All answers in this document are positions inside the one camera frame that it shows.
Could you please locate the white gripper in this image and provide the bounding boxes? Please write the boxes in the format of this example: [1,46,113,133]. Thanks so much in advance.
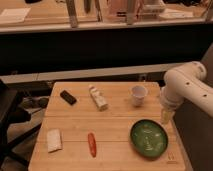
[159,86,184,124]

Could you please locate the green ceramic bowl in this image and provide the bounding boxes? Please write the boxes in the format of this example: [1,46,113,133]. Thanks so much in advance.
[130,119,168,159]

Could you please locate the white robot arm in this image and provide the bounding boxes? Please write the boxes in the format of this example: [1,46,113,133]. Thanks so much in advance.
[159,61,213,124]

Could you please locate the white paper cup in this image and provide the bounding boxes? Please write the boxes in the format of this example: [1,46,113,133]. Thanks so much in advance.
[131,85,148,107]

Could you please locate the white tube bottle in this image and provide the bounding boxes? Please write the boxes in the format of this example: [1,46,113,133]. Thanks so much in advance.
[89,85,108,111]

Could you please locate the red chili pepper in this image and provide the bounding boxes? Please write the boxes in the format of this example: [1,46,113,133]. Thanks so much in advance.
[88,133,97,157]

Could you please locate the black rectangular block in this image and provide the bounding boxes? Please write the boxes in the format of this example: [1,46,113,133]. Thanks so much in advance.
[60,90,77,105]

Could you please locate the white folded cloth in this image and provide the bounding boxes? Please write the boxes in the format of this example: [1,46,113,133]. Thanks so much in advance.
[47,129,62,153]

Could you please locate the black chair left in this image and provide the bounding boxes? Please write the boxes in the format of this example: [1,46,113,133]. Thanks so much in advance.
[0,79,41,167]

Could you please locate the white paper sheet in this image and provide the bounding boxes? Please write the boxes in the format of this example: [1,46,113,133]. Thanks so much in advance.
[0,8,30,24]

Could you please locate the metal post right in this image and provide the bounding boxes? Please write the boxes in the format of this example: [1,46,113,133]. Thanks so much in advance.
[126,0,136,25]

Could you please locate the metal post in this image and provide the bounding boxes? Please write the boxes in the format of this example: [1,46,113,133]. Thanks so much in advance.
[126,0,136,25]
[66,0,78,28]

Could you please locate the metal post left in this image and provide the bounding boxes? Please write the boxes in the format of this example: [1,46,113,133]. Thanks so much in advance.
[66,0,78,28]

